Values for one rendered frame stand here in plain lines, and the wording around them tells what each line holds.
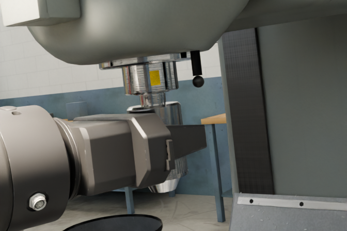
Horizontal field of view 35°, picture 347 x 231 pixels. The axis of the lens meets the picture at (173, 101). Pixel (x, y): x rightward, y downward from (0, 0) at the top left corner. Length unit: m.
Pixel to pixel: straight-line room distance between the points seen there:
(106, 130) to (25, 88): 7.07
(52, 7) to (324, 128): 0.51
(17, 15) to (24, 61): 7.04
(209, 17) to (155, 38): 0.05
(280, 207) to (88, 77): 5.80
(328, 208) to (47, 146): 0.52
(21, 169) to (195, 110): 5.24
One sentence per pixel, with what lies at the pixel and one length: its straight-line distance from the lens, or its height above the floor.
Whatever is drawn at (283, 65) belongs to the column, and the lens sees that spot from 0.82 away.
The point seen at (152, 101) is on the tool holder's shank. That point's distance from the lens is 0.47.
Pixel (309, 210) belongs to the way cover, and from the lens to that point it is 0.83.
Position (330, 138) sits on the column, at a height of 1.18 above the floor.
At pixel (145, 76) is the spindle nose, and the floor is 1.29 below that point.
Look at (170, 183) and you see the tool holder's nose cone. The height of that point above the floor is 1.20.
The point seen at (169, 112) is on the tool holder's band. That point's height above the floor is 1.26.
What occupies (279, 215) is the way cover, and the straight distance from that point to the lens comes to 0.85.
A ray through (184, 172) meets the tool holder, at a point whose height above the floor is 1.21.
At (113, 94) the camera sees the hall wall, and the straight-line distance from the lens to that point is 6.29.
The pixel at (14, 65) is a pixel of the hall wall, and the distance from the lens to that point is 7.60.
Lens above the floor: 1.30
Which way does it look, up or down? 3 degrees down
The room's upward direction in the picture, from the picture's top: 7 degrees counter-clockwise
